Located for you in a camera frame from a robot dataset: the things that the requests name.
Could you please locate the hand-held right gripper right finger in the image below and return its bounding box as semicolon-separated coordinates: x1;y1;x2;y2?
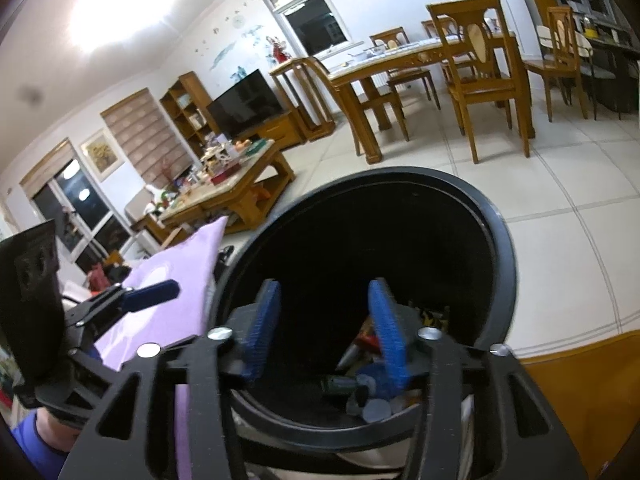
367;277;588;480

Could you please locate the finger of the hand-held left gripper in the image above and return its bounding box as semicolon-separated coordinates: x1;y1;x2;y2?
62;280;181;346

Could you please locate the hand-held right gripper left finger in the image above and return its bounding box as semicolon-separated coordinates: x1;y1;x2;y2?
57;279;283;480

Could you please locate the silver cylinder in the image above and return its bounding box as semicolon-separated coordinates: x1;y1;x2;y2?
362;400;393;423

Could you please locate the black trash bin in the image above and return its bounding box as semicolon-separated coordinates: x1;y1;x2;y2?
205;165;516;463

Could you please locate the person's left forearm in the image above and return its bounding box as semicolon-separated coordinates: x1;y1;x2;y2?
10;407;81;461

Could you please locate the purple tablecloth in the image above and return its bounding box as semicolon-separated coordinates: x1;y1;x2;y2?
92;216;228;480

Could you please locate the large balcony window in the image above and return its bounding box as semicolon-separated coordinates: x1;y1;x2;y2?
20;140;136;266

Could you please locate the wooden coffee table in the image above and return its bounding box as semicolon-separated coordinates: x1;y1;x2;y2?
145;139;296;233

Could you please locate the framed sunflower painting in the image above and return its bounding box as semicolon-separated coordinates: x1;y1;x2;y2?
80;127;125;182

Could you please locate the striped roller blind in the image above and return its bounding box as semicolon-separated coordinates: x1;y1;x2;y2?
100;87;193;191

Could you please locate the wooden television stand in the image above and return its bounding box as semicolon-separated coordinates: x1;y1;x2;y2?
240;112;307;151

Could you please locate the black television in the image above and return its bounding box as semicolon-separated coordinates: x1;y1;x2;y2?
206;69;285;138

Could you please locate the wooden bookshelf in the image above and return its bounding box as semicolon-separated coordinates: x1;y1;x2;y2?
160;71;221;156

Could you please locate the wooden cabinet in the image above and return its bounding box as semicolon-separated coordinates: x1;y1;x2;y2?
517;330;640;480

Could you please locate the wooden plant stand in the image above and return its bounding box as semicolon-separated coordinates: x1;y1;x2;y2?
269;57;337;142

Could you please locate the wooden dining table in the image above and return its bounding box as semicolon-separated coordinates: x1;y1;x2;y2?
327;30;536;156

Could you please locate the red flower vase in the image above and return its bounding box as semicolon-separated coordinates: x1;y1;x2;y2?
267;35;291;63

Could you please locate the round ceiling lamp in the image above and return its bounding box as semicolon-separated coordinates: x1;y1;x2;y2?
65;0;196;56

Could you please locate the small wooden-framed window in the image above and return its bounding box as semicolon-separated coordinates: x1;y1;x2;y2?
257;0;351;58

